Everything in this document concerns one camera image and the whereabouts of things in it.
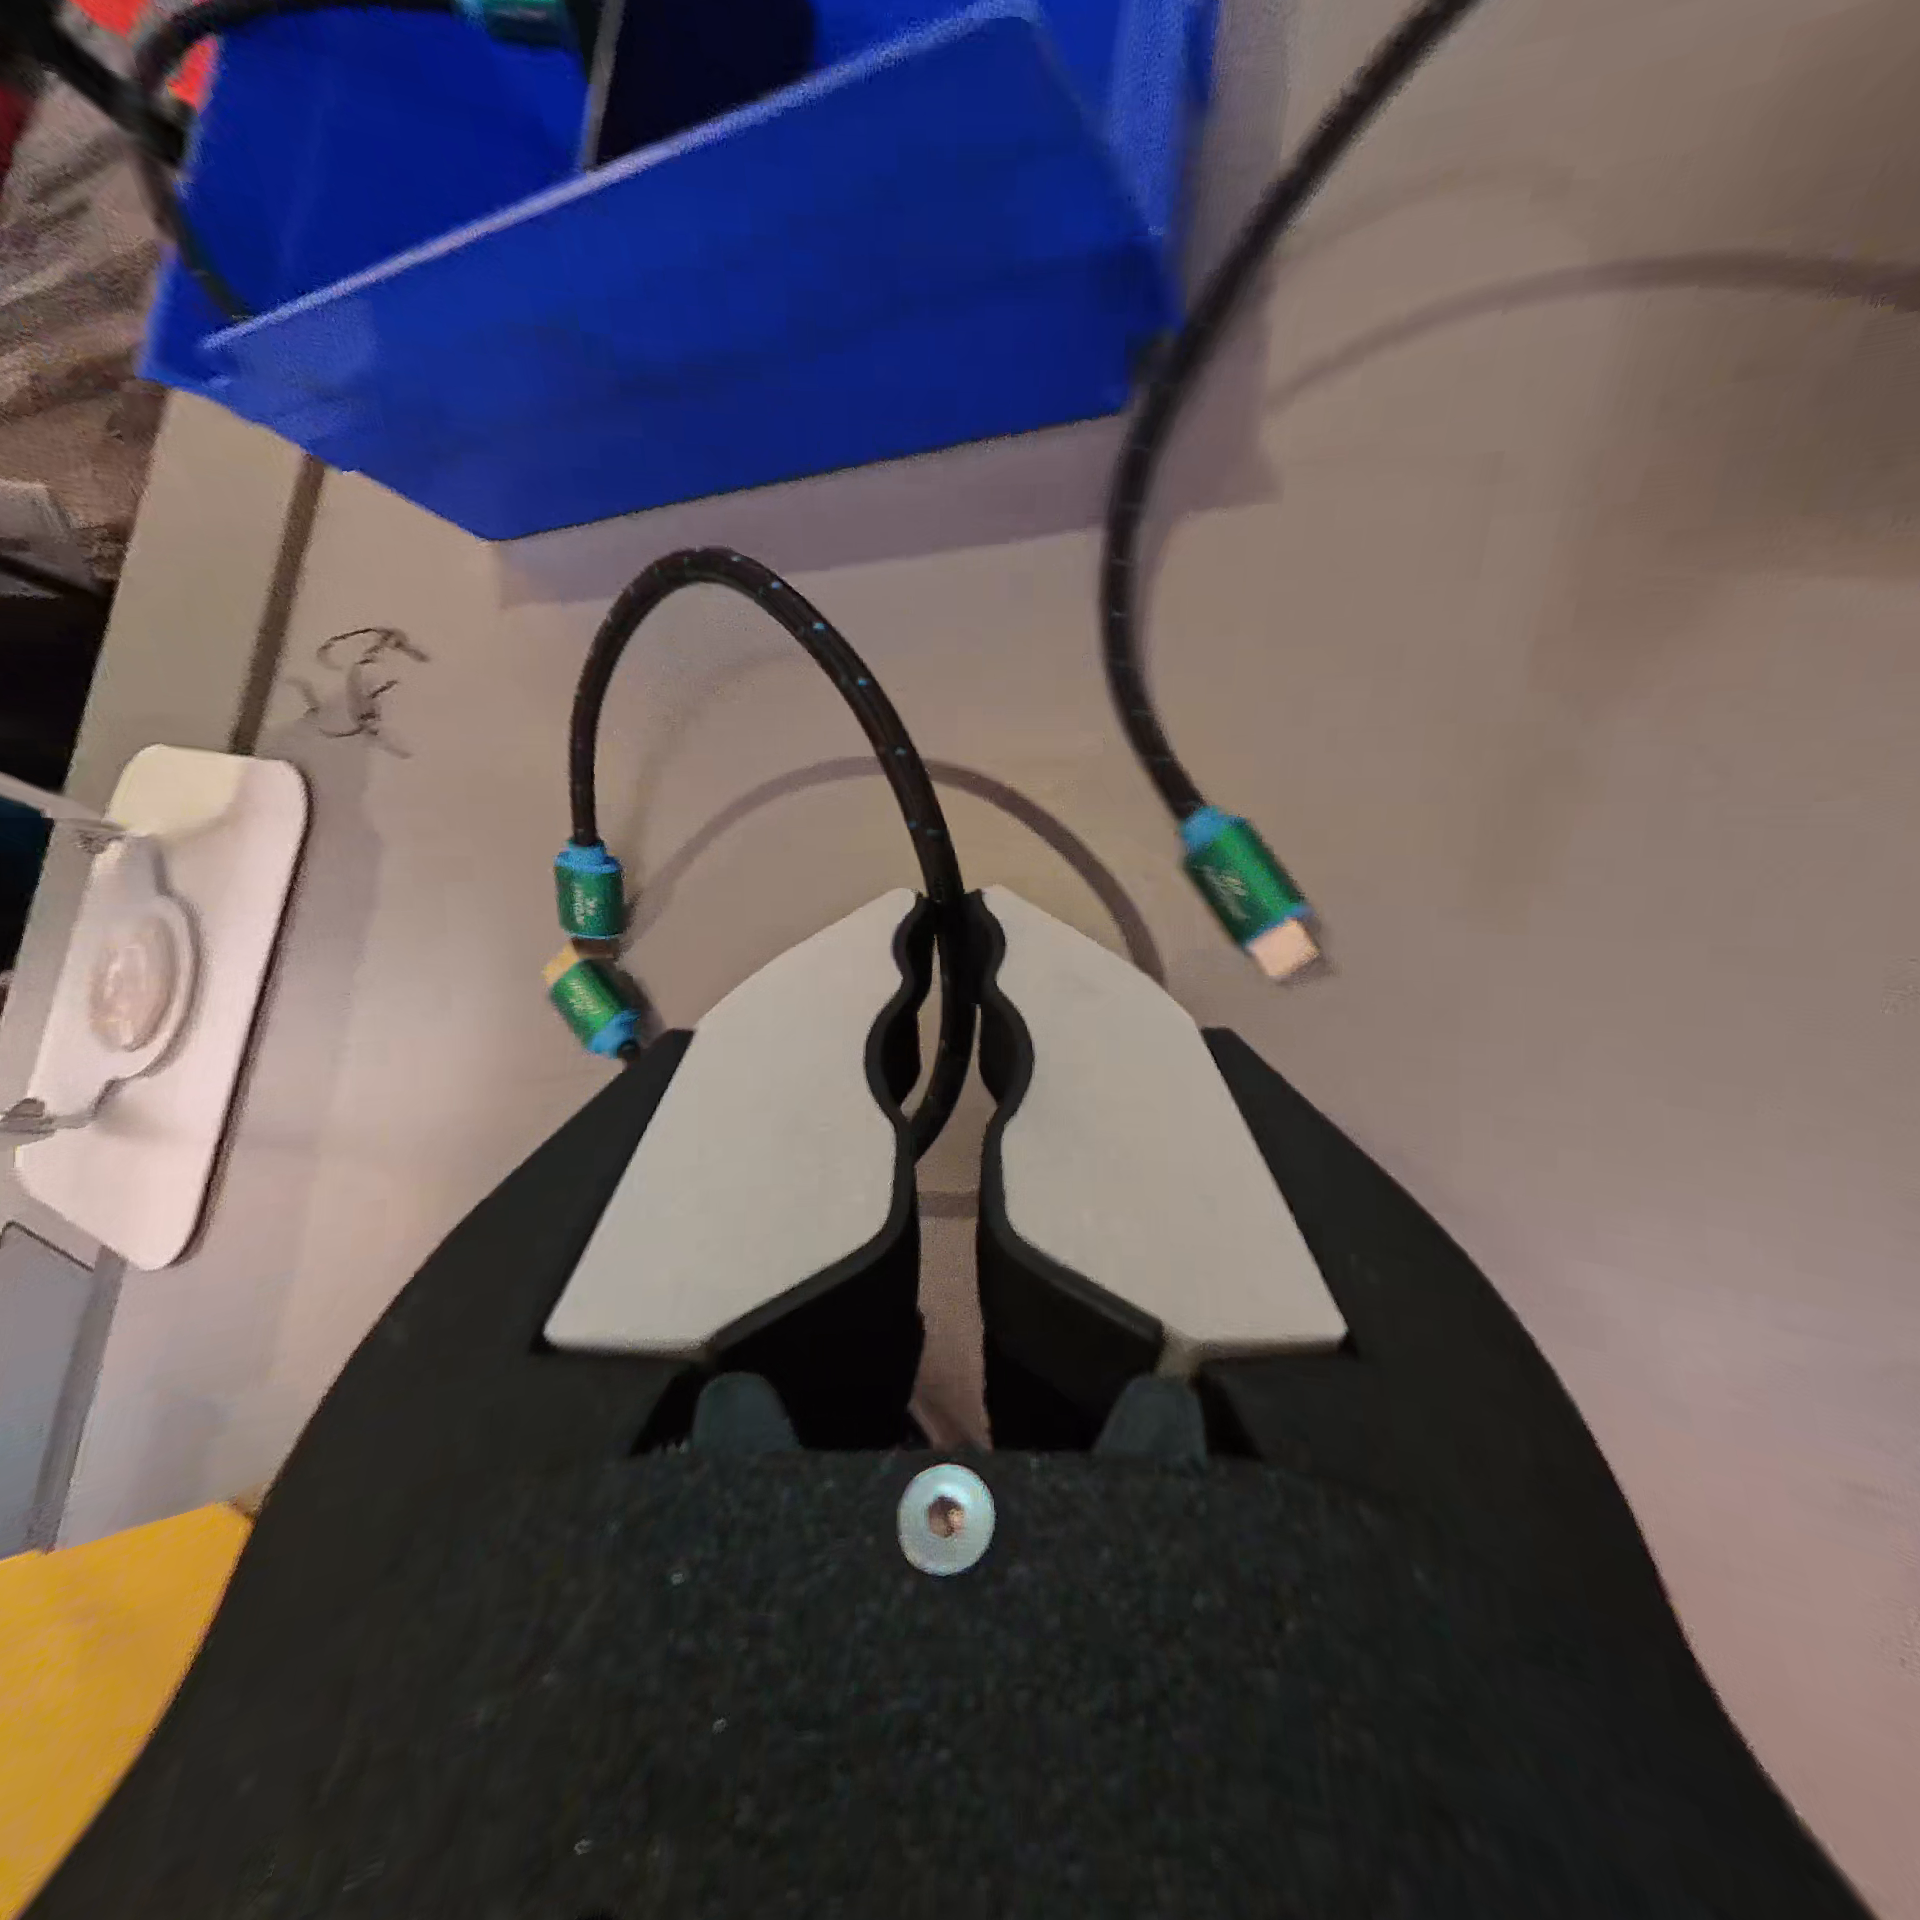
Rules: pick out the blue plastic bin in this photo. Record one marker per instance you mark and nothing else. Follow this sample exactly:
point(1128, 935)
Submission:
point(675, 330)

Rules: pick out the grey desk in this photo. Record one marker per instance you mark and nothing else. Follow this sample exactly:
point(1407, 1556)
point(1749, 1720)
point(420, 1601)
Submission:
point(1575, 901)

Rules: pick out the black thread tangle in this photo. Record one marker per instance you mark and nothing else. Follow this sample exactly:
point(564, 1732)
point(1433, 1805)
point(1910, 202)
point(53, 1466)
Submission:
point(359, 692)

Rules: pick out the yellow plastic bin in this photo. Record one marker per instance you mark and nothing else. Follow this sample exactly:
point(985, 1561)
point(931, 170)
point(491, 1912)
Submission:
point(91, 1680)

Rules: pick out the black board on white stand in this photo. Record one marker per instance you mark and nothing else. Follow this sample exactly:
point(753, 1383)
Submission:
point(166, 974)

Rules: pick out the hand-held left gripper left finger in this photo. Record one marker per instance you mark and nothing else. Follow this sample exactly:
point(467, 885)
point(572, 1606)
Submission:
point(734, 1200)

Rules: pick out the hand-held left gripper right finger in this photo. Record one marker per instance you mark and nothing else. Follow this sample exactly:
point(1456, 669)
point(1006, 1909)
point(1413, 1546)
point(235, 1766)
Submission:
point(1156, 1200)

